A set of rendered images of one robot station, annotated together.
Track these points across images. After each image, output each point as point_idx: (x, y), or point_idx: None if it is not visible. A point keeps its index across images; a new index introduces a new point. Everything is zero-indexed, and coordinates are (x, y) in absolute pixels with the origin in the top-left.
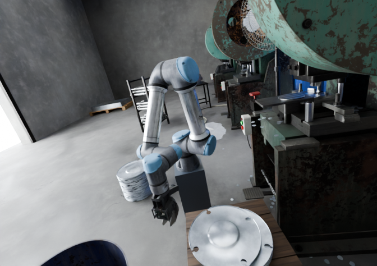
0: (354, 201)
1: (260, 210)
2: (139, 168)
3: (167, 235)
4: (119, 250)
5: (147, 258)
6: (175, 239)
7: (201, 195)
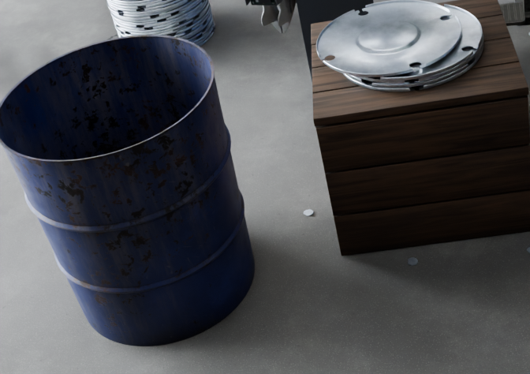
0: None
1: (481, 12)
2: None
3: (260, 121)
4: (184, 46)
5: None
6: (281, 125)
7: (354, 8)
